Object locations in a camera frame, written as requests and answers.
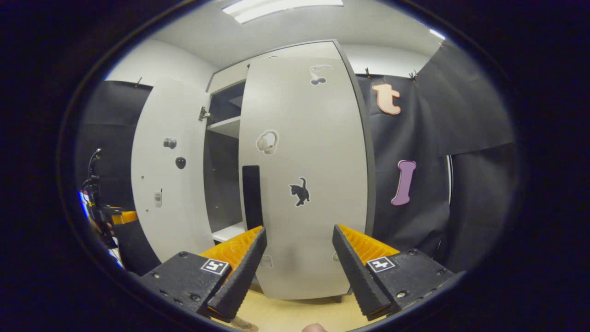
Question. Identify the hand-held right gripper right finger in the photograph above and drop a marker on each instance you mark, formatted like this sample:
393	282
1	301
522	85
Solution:
357	276

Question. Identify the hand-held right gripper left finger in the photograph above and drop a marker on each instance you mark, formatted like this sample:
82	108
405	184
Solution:
242	276

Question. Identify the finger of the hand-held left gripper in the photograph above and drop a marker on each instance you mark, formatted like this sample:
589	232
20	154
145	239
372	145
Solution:
125	216

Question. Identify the white cabinet door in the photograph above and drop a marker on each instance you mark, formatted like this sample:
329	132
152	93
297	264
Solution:
184	216
313	138

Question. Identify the white and grey cabinet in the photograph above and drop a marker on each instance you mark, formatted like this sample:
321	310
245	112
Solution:
226	127

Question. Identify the metal door hinge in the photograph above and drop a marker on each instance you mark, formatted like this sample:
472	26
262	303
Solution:
205	113

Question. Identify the black backdrop cloth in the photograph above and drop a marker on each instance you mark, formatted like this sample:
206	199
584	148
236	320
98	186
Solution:
461	115

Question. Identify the small ceiling light panel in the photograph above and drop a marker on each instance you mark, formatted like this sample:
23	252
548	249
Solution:
437	33

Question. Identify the large ceiling light panel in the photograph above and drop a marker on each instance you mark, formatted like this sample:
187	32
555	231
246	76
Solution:
281	7

